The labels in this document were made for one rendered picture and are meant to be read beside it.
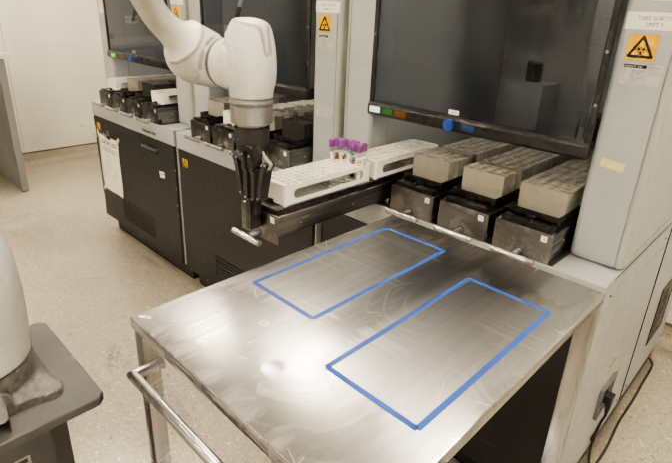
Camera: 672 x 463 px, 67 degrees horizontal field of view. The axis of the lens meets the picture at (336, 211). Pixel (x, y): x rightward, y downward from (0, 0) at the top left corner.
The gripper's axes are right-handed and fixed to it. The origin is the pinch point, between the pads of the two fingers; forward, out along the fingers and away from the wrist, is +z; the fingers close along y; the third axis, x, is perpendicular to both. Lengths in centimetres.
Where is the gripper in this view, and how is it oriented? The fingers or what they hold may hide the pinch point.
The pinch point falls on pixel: (253, 213)
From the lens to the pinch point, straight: 117.6
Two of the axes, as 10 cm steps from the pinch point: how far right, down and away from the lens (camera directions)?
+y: -7.1, -2.9, 6.4
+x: -7.0, 2.4, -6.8
